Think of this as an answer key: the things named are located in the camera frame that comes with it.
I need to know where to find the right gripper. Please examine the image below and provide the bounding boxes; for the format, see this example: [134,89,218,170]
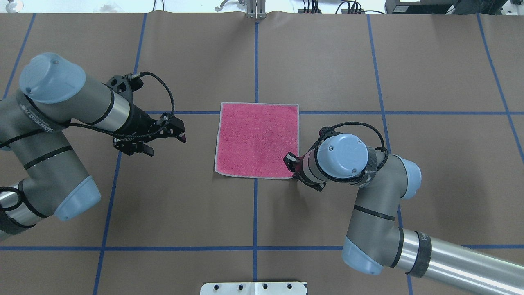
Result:
[283,151,327,192]

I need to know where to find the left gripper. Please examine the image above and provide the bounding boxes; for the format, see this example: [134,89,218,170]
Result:
[114,108,187,157]

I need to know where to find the pink and grey towel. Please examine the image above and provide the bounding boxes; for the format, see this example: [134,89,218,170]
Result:
[215,102,300,180]

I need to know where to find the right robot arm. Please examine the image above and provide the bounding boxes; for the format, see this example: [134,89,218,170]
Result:
[283,131,524,295]

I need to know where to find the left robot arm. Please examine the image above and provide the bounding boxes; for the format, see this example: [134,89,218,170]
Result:
[0,52,186,241]

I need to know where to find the black power adapter box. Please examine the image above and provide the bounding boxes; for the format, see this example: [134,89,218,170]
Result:
[384,0,454,15]

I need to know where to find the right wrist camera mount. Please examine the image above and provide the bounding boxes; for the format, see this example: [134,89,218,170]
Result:
[318,126,339,142]

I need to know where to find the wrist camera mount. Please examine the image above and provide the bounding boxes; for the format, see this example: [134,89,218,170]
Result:
[105,73,144,103]
[318,126,339,142]

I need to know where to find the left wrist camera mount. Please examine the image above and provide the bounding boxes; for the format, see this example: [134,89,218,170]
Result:
[105,73,144,103]

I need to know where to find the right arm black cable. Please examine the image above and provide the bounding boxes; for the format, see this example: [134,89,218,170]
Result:
[305,122,389,183]

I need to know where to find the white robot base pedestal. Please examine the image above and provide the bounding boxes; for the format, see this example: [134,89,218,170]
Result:
[200,281,309,295]

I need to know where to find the aluminium frame post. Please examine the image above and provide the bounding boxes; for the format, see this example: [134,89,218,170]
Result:
[243,0,267,20]

